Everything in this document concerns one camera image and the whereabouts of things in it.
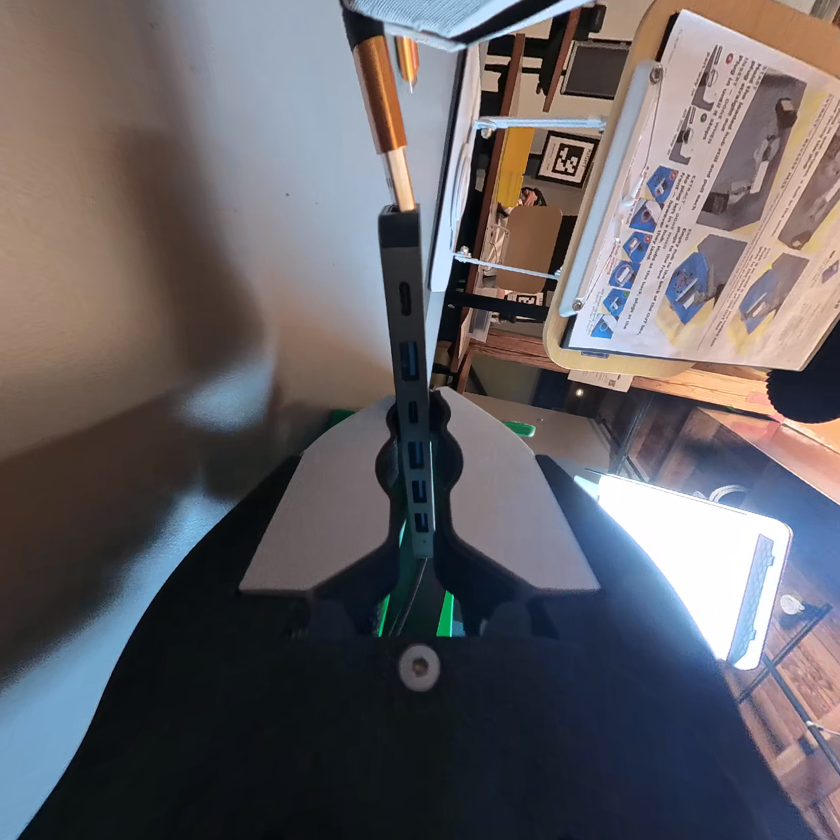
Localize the printed instruction sheet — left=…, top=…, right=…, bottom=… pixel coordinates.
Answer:
left=566, top=10, right=840, bottom=371

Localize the black white marker tag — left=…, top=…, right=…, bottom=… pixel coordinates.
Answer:
left=537, top=130, right=601, bottom=190

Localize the slim grey usb hub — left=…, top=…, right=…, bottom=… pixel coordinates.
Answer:
left=377, top=203, right=438, bottom=559

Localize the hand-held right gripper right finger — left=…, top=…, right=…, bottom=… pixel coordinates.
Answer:
left=428, top=386, right=602, bottom=603

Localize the studio light panel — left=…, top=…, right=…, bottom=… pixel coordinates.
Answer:
left=577, top=469, right=840, bottom=762

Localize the dark monitor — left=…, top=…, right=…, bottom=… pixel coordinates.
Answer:
left=561, top=39, right=634, bottom=99

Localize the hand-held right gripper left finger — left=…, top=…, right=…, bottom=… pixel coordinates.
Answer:
left=238, top=395, right=403, bottom=608

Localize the green plastic bin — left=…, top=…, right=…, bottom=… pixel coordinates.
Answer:
left=327, top=407, right=537, bottom=639

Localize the yellow plastic bin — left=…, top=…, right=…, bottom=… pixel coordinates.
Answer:
left=495, top=128, right=536, bottom=206

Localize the black cable with orange plugs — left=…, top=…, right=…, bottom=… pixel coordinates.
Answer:
left=344, top=10, right=422, bottom=214

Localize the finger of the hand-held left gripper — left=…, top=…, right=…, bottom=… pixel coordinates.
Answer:
left=340, top=0, right=595, bottom=52

